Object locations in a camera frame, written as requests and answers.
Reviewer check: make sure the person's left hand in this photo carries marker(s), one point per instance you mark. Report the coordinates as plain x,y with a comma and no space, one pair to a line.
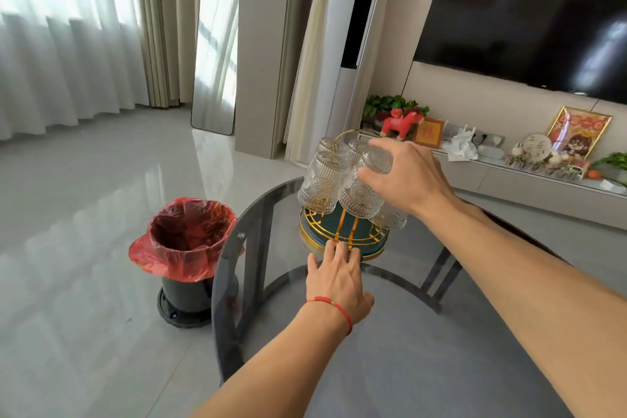
335,285

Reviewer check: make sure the person's right hand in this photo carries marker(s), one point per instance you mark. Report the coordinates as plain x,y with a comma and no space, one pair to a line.
416,180

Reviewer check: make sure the person's left little finger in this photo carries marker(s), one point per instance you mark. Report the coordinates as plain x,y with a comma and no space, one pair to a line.
312,266

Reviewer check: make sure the person's left middle finger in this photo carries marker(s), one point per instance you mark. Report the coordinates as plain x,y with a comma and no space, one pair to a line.
342,253

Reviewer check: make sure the person's right thumb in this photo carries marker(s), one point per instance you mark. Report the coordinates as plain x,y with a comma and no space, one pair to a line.
374,181

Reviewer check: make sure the person's left thumb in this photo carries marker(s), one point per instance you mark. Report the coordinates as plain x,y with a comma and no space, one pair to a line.
366,305

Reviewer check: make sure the ribbed clear glass cup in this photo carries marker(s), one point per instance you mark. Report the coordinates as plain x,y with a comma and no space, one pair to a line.
360,195
321,187
358,147
389,219
332,144

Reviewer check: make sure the person's left forearm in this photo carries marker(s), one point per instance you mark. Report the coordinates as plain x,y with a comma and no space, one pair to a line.
274,368

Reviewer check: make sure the person's right forearm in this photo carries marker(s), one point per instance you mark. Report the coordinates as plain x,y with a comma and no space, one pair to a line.
529,295

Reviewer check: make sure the red plush horse toy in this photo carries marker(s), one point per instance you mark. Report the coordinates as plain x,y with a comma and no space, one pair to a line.
399,123

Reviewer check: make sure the small gold framed picture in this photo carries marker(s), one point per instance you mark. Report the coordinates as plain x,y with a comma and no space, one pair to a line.
429,132

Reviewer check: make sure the green leafy potted plant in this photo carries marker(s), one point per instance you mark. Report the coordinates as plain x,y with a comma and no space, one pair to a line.
387,103

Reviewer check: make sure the crumpled white plastic bag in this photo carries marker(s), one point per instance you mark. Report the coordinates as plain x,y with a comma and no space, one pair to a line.
462,146

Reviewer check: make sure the red plastic bin bag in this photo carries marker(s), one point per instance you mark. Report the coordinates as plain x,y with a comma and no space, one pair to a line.
186,236

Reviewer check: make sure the cream fabric cover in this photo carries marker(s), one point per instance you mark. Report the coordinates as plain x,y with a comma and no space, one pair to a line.
308,70

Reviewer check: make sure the black round trash bin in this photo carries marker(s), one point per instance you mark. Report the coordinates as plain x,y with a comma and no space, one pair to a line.
183,297

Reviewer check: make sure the beige low television cabinet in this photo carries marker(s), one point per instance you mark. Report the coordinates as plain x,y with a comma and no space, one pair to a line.
539,192

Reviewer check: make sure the round white decorated plate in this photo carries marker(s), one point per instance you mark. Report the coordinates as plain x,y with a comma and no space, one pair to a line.
536,146

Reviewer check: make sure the white tower air conditioner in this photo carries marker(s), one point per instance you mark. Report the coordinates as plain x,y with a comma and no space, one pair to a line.
365,16

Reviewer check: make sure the small flower figurine decoration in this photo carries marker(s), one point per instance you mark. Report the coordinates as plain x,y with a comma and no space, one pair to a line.
548,167

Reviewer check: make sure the large gold framed picture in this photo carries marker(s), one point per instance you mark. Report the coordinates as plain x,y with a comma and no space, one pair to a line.
580,131

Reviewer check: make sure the tall standing mirror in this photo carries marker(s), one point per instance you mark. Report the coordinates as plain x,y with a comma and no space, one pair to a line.
215,40

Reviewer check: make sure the small orange fruit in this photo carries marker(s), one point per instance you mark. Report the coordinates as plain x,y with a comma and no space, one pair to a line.
594,174

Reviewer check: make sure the large black television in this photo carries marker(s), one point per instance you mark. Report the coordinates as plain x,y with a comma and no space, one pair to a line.
519,11

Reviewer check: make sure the flat white box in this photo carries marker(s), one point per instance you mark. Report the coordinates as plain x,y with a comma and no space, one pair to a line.
615,186

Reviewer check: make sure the small green leafy plant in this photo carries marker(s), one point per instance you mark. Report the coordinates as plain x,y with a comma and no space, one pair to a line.
615,163

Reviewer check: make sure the beige pleated curtain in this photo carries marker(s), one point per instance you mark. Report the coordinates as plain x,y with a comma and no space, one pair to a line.
166,21

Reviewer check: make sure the sheer white curtain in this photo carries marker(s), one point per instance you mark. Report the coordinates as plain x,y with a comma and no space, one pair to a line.
68,40

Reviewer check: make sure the dark metal table frame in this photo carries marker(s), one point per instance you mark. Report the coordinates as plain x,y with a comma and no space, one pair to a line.
443,275

